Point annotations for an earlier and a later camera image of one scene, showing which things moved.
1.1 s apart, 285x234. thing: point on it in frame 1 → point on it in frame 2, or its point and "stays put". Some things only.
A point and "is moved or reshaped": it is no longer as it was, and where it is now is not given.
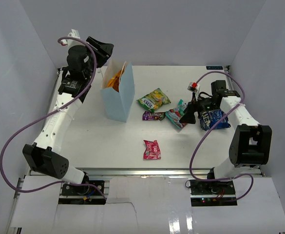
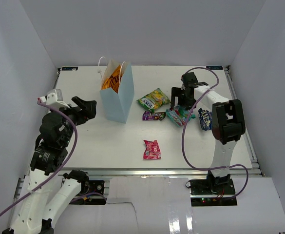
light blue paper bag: x=118 y=105 stays put
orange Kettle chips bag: x=114 y=81 is moved or reshaped
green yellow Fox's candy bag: x=153 y=100 stays put
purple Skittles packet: x=147 y=115 stays put
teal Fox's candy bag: x=174 y=115 stays put
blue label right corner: x=214 y=67 stays put
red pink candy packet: x=152 y=150 stays put
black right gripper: x=189 y=117 → x=177 y=92
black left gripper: x=104 y=49 → x=88 y=107
